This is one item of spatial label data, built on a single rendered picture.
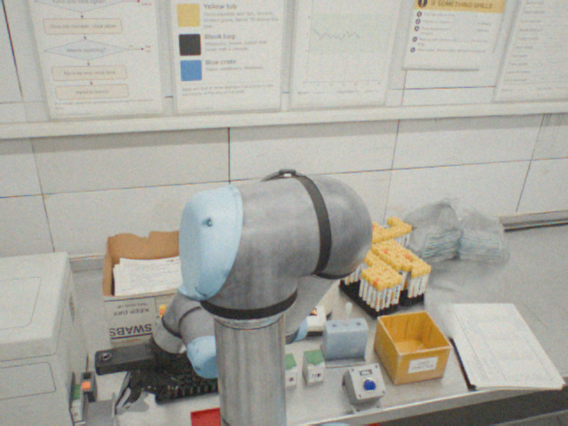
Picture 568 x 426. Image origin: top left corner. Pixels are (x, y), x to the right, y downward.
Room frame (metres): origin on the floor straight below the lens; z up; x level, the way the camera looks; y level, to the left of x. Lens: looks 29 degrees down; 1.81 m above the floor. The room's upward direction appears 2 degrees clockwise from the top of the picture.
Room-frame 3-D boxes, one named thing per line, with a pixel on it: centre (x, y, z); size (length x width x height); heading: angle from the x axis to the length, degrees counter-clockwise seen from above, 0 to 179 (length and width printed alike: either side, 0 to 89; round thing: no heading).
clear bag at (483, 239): (1.49, -0.66, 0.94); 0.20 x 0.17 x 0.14; 80
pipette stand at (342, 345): (0.96, -0.17, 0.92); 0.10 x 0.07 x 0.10; 100
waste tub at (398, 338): (0.95, -0.33, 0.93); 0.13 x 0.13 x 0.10; 14
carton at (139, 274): (1.14, 0.33, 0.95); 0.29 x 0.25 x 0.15; 15
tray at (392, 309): (1.20, -0.26, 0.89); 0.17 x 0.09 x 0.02; 32
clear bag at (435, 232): (1.48, -0.49, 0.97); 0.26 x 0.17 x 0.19; 119
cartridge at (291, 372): (0.87, -0.03, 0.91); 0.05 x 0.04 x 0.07; 15
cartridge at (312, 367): (0.89, -0.09, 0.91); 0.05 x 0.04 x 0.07; 15
